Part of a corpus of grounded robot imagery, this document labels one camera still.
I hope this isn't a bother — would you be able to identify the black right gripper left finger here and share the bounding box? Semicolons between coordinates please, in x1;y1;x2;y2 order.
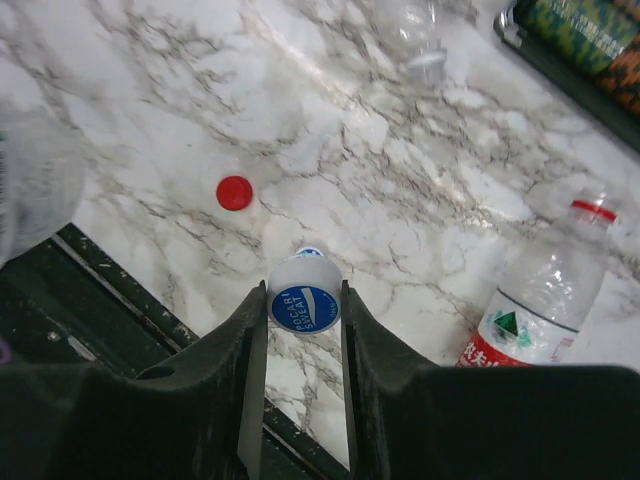
1;285;267;479

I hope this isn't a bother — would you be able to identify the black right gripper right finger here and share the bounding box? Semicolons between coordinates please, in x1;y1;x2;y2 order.
341;286;639;479

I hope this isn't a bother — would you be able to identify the white blue Pocari cap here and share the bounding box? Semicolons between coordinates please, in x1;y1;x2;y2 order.
267;255;342;335

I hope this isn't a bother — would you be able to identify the Pocari Sweat clear bottle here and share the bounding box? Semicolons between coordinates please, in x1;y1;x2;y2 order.
1;103;86;263

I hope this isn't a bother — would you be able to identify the clear unlabelled plastic bottle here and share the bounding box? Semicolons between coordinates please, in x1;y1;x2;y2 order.
372;0;449;87

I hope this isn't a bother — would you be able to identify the red label water bottle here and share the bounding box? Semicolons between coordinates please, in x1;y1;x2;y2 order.
456;193;619;367

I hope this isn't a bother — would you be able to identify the red bottle cap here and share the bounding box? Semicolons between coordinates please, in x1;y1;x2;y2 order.
216;175;254;211

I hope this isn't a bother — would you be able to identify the white blue Pocari cap spare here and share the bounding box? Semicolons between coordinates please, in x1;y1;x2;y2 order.
295;245;324;257

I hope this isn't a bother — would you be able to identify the black poker chip case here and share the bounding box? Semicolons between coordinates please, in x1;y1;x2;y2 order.
493;1;639;151

